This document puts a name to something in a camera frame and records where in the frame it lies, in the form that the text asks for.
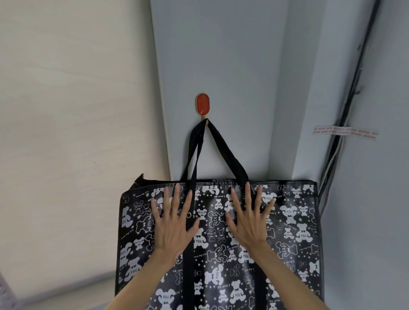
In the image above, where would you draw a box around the person's left forearm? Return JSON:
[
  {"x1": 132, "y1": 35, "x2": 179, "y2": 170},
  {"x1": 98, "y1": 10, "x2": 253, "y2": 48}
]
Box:
[{"x1": 104, "y1": 254, "x2": 181, "y2": 310}]

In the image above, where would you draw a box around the white printed tape strip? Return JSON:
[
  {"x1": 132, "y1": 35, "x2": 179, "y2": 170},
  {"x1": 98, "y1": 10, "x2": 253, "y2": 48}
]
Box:
[{"x1": 313, "y1": 125, "x2": 379, "y2": 141}]

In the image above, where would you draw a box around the black bear print tote bag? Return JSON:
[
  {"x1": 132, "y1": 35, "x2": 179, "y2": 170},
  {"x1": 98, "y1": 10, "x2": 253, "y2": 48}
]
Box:
[{"x1": 114, "y1": 118, "x2": 325, "y2": 310}]

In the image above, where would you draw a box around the white cable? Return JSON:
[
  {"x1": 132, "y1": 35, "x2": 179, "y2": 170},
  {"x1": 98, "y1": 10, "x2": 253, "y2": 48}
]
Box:
[{"x1": 323, "y1": 136, "x2": 342, "y2": 189}]

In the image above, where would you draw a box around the person's right hand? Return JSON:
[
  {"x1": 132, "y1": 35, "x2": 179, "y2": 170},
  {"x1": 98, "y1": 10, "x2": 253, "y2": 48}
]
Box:
[{"x1": 226, "y1": 182, "x2": 277, "y2": 256}]

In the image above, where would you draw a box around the person's right forearm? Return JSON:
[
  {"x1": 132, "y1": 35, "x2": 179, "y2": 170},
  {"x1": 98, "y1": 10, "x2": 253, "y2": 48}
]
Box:
[{"x1": 247, "y1": 247, "x2": 322, "y2": 310}]

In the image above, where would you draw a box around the red oval wall hook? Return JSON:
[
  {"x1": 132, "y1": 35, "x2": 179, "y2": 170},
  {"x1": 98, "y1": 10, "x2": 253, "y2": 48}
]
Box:
[{"x1": 196, "y1": 93, "x2": 211, "y2": 123}]

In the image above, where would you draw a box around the person's left hand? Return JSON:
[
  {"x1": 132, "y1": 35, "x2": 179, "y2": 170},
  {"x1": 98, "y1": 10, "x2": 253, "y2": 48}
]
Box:
[{"x1": 150, "y1": 183, "x2": 200, "y2": 258}]

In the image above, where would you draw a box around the black cable bundle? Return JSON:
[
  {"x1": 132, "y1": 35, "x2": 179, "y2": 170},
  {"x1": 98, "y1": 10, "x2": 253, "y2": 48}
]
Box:
[{"x1": 318, "y1": 0, "x2": 383, "y2": 210}]

